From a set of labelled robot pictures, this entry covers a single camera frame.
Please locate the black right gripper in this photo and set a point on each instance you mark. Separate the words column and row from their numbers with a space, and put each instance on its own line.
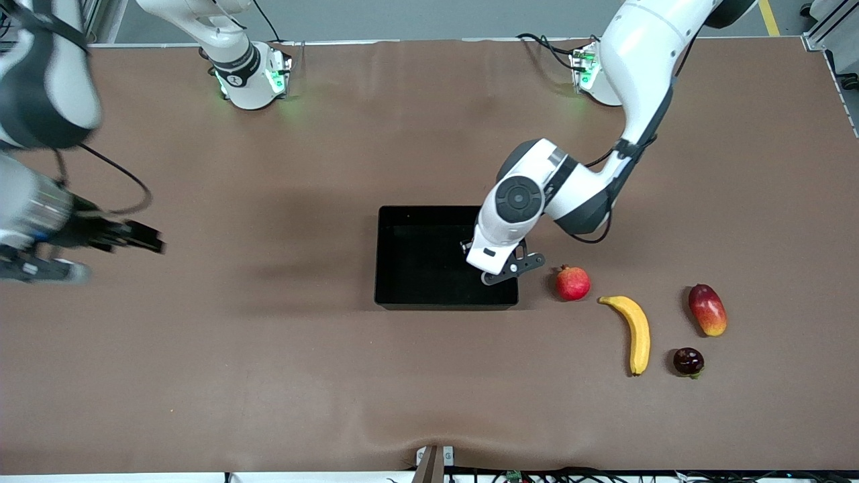
column 86, row 230

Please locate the black plastic box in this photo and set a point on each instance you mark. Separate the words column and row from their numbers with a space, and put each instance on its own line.
column 423, row 268

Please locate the yellow banana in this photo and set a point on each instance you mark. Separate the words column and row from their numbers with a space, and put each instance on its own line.
column 639, row 335

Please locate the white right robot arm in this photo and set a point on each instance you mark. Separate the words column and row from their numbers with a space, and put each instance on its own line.
column 67, row 80

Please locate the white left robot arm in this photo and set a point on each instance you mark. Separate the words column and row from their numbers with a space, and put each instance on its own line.
column 644, row 60

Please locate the brown table cover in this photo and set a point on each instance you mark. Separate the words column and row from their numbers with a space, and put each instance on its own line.
column 429, row 168

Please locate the red pomegranate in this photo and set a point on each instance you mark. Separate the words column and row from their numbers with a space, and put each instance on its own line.
column 572, row 284

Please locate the small green connector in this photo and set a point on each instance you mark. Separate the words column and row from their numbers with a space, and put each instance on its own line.
column 514, row 475

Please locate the dark purple round fruit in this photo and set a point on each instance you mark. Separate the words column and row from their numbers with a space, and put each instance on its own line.
column 688, row 361

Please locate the red yellow mango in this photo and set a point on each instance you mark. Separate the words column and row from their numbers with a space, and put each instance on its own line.
column 708, row 310

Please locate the aluminium frame profile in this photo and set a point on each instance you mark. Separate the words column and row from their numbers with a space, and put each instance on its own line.
column 107, row 20
column 829, row 27

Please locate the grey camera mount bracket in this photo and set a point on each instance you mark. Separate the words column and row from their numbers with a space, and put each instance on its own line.
column 433, row 466

